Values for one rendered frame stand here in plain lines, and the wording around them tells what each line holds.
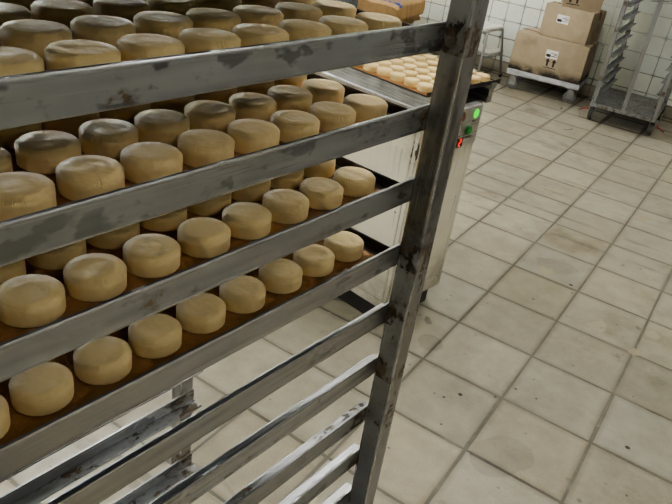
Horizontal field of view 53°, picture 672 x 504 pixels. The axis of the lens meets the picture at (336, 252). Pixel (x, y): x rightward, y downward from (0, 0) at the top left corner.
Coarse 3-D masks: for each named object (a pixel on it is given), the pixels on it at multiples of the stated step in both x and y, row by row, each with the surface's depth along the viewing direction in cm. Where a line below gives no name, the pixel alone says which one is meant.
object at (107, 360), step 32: (288, 256) 83; (320, 256) 80; (352, 256) 83; (224, 288) 72; (256, 288) 72; (288, 288) 75; (160, 320) 65; (192, 320) 66; (224, 320) 69; (96, 352) 60; (128, 352) 61; (160, 352) 63; (0, 384) 58; (32, 384) 56; (64, 384) 56; (96, 384) 59; (0, 416) 52; (32, 416) 55
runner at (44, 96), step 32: (384, 32) 63; (416, 32) 67; (128, 64) 44; (160, 64) 46; (192, 64) 48; (224, 64) 50; (256, 64) 52; (288, 64) 55; (320, 64) 58; (352, 64) 62; (0, 96) 38; (32, 96) 40; (64, 96) 41; (96, 96) 43; (128, 96) 45; (160, 96) 47; (0, 128) 39
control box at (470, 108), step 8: (472, 104) 222; (480, 104) 224; (472, 112) 221; (480, 112) 225; (464, 120) 220; (472, 120) 224; (464, 128) 222; (472, 128) 226; (464, 136) 225; (472, 136) 228; (456, 144) 223; (464, 144) 227
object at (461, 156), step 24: (384, 96) 217; (384, 144) 222; (408, 144) 215; (384, 168) 225; (408, 168) 218; (456, 168) 236; (456, 192) 244; (384, 216) 231; (384, 240) 234; (432, 264) 255; (360, 288) 250; (384, 288) 241
